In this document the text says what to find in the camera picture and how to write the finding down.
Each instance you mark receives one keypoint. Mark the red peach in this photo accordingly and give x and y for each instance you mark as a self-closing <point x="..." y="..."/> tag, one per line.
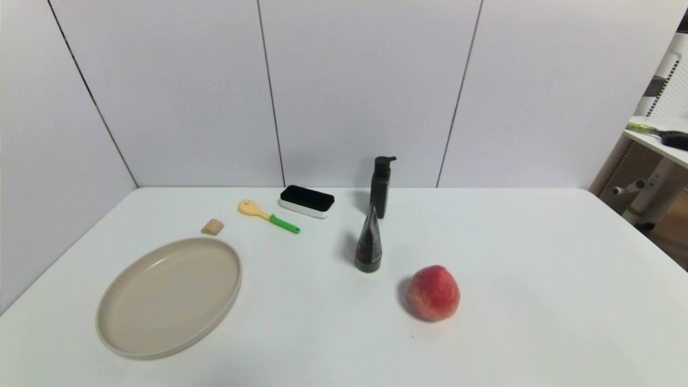
<point x="433" y="294"/>

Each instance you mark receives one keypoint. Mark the beige round plate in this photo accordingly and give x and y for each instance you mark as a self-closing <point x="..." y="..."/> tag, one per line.
<point x="166" y="301"/>

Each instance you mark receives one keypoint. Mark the black object on desk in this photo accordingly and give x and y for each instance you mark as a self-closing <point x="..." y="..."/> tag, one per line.
<point x="676" y="141"/>

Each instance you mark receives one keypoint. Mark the black eraser with white base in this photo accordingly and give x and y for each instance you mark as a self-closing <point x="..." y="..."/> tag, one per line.
<point x="306" y="199"/>

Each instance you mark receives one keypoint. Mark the black cosmetic tube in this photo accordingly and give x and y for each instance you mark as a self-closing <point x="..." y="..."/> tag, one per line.
<point x="368" y="250"/>

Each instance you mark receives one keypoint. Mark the small tan wooden block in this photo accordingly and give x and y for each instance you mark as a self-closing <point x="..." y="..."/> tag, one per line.
<point x="213" y="227"/>

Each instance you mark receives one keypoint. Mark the beige perforated desk panel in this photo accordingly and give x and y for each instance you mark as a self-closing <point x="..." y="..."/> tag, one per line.
<point x="629" y="166"/>

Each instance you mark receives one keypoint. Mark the green tool on desk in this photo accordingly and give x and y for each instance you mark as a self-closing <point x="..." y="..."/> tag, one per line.
<point x="645" y="128"/>

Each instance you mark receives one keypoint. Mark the white side desk top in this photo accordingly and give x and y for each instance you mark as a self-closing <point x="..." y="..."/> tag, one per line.
<point x="669" y="148"/>

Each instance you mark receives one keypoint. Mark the white pegboard panel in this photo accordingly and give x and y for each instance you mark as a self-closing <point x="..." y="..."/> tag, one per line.
<point x="669" y="80"/>

